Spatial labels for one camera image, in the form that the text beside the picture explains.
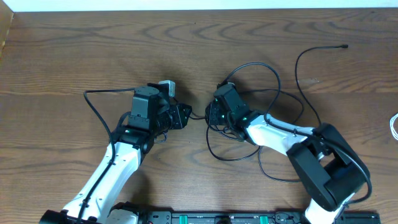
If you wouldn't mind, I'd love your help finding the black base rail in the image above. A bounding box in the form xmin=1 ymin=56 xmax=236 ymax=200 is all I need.
xmin=105 ymin=202 xmax=381 ymax=224

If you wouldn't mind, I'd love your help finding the white usb cable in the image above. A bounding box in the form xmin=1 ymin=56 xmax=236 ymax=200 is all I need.
xmin=389 ymin=112 xmax=398 ymax=141

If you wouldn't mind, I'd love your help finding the left camera black cable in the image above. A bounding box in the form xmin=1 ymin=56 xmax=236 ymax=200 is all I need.
xmin=76 ymin=88 xmax=162 ymax=224

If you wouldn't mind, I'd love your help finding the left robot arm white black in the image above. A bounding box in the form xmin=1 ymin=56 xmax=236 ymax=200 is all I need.
xmin=40 ymin=80 xmax=192 ymax=223

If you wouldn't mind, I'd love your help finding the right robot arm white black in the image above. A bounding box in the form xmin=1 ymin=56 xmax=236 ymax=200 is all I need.
xmin=205 ymin=83 xmax=372 ymax=223

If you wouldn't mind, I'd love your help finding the black usb cable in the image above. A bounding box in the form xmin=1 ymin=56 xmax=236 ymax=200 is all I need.
xmin=257 ymin=44 xmax=349 ymax=184

